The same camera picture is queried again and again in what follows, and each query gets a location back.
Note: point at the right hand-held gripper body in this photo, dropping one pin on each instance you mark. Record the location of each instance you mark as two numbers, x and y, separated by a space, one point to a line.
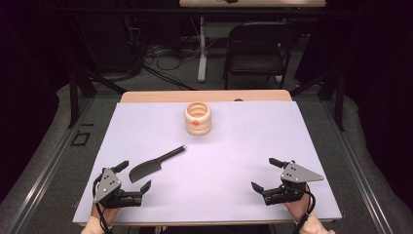
293 175

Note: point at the person's right hand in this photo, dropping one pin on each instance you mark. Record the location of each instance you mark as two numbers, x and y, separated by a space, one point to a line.
297 208

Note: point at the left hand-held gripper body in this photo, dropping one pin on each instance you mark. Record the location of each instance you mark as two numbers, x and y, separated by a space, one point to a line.
107 186

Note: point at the wooden table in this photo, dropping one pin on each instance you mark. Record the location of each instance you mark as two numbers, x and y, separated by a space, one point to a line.
207 96

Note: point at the person's left hand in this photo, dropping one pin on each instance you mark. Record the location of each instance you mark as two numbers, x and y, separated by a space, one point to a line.
108 213

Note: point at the white-legged wooden desk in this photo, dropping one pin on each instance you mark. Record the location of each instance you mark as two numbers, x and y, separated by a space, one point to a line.
259 3

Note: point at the black metal stand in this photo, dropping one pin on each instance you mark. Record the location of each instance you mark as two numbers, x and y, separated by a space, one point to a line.
339 104
74 97

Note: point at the cream ribbed ceramic holder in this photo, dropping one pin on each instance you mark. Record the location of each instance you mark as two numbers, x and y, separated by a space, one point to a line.
198 122

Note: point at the white table mat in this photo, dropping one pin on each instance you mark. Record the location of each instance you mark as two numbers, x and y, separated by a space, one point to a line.
220 169

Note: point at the black folding chair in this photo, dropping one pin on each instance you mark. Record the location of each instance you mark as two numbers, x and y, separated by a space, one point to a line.
256 60

